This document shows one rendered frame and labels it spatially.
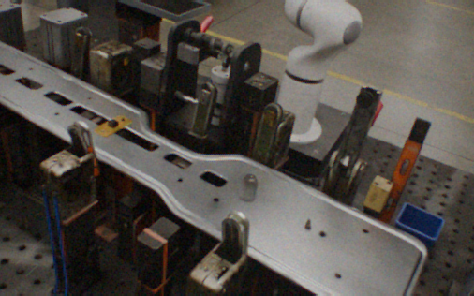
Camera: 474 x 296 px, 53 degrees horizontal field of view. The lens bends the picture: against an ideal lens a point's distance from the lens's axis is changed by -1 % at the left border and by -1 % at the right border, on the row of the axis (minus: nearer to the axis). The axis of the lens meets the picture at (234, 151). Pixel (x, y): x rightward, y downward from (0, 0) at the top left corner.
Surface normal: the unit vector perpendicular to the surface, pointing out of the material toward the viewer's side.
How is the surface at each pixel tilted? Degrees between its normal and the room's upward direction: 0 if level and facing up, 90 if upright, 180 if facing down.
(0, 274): 0
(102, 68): 90
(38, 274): 0
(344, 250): 0
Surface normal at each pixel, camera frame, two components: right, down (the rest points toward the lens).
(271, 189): 0.12, -0.81
